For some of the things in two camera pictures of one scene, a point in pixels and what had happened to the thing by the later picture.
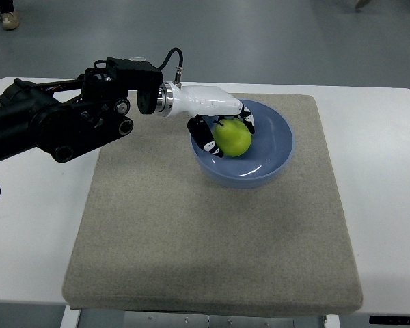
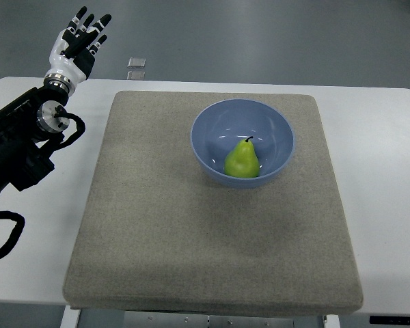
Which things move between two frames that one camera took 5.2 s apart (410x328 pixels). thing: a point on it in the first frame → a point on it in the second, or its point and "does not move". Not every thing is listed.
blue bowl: x=272 y=149 does not move
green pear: x=232 y=137 → x=242 y=160
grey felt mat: x=158 y=235 does not move
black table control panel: x=397 y=320 does not move
